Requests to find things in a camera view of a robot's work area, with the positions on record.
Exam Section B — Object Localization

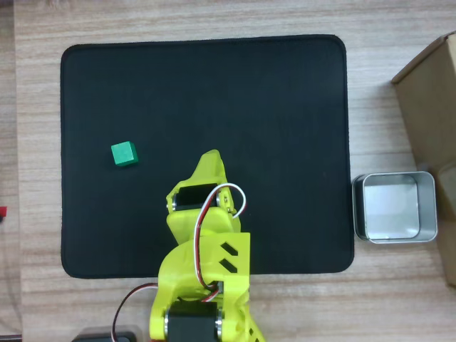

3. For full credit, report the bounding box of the black plastic case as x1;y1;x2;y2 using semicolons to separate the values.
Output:
70;325;143;342

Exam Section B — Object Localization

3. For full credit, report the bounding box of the white red black gripper cable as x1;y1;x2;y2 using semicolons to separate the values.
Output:
193;182;248;304

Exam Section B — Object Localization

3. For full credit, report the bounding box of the square metal tin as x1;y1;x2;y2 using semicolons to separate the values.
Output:
351;171;438;244

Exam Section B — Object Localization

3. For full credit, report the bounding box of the green cube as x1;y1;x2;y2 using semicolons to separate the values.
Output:
110;140;140;167

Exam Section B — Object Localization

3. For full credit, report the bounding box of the brown cardboard box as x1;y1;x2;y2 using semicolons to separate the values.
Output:
390;31;456;288

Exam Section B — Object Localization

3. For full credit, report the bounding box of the white red black arm cable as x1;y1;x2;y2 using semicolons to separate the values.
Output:
111;282;159;336

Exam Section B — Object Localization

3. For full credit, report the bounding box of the black rectangular mouse mat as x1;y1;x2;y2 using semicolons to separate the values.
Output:
59;33;355;280

